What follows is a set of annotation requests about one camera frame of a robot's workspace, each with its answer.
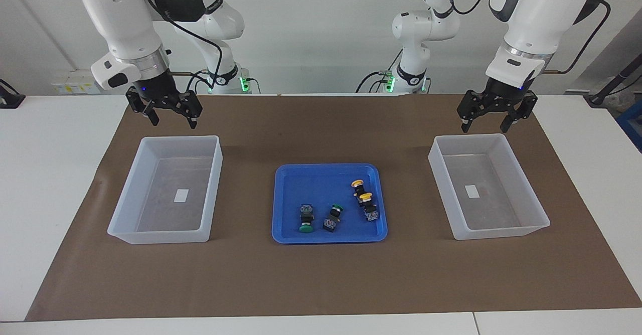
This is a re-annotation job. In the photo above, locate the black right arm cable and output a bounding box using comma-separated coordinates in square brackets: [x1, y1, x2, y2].
[143, 0, 224, 87]

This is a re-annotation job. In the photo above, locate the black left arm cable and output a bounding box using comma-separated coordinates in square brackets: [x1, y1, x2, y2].
[444, 0, 611, 75]

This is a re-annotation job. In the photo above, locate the green push button switch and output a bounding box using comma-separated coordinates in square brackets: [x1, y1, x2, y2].
[323, 204, 345, 232]
[299, 204, 315, 234]

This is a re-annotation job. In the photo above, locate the black base cable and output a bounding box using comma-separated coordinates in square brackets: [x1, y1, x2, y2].
[355, 49, 404, 93]
[187, 71, 211, 95]

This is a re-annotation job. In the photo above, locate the white wall power strip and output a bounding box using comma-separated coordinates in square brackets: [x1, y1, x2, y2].
[52, 76, 99, 95]

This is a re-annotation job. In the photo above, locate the black desk device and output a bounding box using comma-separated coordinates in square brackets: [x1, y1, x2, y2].
[0, 78, 26, 109]

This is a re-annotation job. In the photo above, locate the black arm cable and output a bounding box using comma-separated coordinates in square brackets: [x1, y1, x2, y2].
[444, 0, 611, 75]
[143, 0, 224, 87]

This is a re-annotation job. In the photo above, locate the brown paper mat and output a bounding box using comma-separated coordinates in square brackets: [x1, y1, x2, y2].
[25, 93, 642, 321]

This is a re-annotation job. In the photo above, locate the blue storage crate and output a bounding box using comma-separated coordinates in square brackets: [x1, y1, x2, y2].
[616, 102, 642, 152]

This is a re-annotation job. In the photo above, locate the blue plastic tray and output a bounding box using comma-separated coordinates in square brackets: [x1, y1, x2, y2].
[271, 163, 388, 244]

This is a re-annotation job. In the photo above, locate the clear plastic box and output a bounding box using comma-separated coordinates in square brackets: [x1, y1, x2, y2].
[427, 133, 551, 241]
[107, 135, 223, 245]

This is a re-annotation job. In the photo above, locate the black stand pole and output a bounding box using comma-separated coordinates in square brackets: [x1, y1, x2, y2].
[584, 54, 642, 106]

